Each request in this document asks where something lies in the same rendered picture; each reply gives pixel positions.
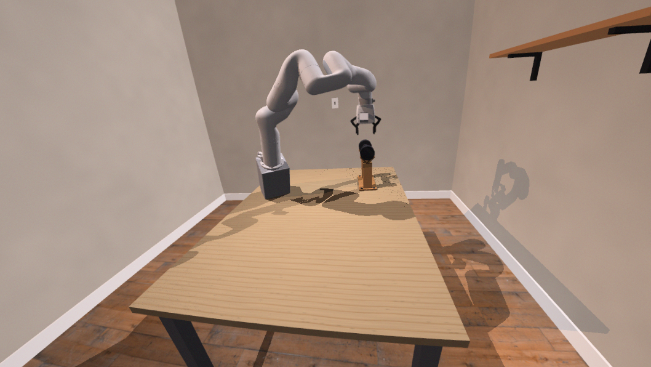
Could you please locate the dark grey dumbbell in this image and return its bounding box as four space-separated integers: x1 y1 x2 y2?
359 140 375 161

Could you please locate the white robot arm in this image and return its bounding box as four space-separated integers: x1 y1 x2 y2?
255 49 377 170

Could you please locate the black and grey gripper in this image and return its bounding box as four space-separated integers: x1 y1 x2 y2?
351 104 381 135

